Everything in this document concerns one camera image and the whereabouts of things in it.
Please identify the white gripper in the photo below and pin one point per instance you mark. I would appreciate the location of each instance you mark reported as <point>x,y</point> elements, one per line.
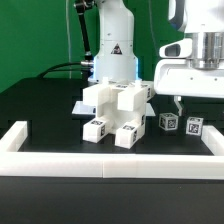
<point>176,77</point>

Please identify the white tagged cube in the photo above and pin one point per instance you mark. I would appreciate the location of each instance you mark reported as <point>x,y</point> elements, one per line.
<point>168,121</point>
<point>194,126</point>

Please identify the white chair back frame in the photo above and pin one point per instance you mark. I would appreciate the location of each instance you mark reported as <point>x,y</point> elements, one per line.
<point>126,97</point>

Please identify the white chair seat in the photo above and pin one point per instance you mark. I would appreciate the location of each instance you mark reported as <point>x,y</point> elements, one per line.
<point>117,118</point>

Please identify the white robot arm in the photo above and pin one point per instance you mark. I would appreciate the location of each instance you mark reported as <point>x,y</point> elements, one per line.
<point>193,66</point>

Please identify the white U-shaped obstacle fence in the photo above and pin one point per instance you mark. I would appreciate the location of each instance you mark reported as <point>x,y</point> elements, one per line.
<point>14,162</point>

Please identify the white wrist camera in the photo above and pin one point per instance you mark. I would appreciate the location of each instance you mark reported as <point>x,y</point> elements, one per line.
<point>179,49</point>

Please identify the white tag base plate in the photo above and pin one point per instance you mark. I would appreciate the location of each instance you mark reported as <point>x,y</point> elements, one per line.
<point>81,109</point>

